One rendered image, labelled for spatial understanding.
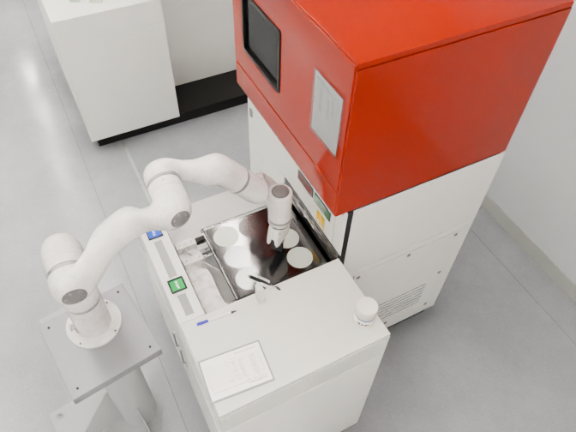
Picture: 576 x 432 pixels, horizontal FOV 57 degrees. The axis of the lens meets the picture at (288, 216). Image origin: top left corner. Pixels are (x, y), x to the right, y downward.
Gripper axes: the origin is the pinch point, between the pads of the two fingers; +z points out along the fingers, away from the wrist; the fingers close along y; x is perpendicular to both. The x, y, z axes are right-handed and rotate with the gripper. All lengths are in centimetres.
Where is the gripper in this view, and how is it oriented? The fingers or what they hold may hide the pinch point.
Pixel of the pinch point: (279, 246)
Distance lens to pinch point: 206.9
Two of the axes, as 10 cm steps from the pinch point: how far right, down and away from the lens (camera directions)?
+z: -0.3, 6.4, 7.7
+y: -4.8, 6.7, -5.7
